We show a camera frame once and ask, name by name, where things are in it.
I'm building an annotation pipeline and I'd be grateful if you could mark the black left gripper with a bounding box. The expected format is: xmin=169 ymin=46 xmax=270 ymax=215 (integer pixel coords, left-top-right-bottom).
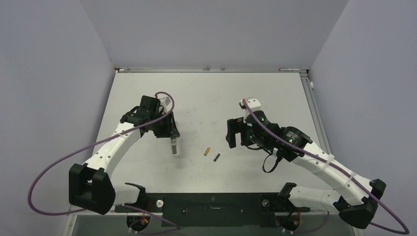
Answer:
xmin=149 ymin=111 xmax=179 ymax=138

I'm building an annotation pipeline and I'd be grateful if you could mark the white remote control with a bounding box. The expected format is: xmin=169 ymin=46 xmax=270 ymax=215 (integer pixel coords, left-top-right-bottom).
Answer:
xmin=170 ymin=137 xmax=180 ymax=156

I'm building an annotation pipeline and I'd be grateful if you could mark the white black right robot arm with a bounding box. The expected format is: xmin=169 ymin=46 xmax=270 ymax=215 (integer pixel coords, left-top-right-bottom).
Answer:
xmin=226 ymin=111 xmax=386 ymax=229

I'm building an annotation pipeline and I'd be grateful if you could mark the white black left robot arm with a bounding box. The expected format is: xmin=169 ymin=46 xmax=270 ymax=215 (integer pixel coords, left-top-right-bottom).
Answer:
xmin=69 ymin=92 xmax=180 ymax=215

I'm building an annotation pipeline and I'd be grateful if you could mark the green black AAA battery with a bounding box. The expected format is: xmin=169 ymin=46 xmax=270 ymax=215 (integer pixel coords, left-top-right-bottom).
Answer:
xmin=213 ymin=153 xmax=221 ymax=162

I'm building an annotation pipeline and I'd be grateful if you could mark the gold AAA battery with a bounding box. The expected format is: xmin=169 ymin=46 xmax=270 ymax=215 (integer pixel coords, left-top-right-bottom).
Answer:
xmin=204 ymin=147 xmax=210 ymax=156

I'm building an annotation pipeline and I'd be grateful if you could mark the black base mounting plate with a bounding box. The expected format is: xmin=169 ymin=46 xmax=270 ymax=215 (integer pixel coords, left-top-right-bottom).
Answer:
xmin=133 ymin=192 xmax=310 ymax=228

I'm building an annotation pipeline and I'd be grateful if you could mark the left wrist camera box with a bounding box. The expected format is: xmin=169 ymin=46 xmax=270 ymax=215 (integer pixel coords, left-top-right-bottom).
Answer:
xmin=159 ymin=96 xmax=172 ymax=114

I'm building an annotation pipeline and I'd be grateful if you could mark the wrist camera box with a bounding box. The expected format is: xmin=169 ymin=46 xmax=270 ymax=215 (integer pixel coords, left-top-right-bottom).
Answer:
xmin=239 ymin=97 xmax=262 ymax=112
xmin=159 ymin=96 xmax=172 ymax=114

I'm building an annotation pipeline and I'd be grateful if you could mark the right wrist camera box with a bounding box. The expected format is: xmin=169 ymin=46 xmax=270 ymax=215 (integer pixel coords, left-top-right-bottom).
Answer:
xmin=239 ymin=97 xmax=262 ymax=112

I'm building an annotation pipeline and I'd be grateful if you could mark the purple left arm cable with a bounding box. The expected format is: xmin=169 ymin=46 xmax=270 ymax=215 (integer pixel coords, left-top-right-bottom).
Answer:
xmin=27 ymin=91 xmax=175 ymax=217

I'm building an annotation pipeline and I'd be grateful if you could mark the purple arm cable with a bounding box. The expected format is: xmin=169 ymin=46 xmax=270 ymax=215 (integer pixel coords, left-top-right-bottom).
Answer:
xmin=242 ymin=99 xmax=410 ymax=235
xmin=27 ymin=91 xmax=175 ymax=217

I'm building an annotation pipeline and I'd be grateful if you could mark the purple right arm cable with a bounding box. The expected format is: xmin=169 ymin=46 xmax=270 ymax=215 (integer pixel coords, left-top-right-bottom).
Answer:
xmin=242 ymin=99 xmax=410 ymax=235

